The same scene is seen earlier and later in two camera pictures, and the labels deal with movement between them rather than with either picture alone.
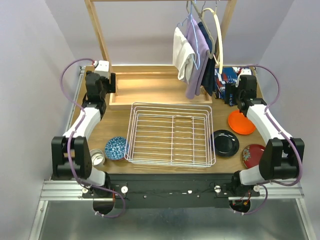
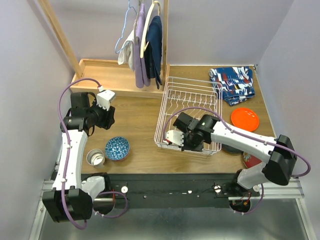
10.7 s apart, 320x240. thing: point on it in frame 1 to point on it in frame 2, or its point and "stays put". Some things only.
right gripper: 230,88 to 198,148
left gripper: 112,83 to 108,118
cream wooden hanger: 219,38 to 143,46
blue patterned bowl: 115,148 stays put
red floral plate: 251,154 stays put
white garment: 183,59 to 127,53
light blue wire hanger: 190,17 to 124,25
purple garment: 193,88 to 141,79
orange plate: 241,124 stays put
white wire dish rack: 171,134 to 193,97
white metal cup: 98,157 stays put
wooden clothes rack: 138,86 to 107,76
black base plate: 169,190 stays put
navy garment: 208,78 to 153,52
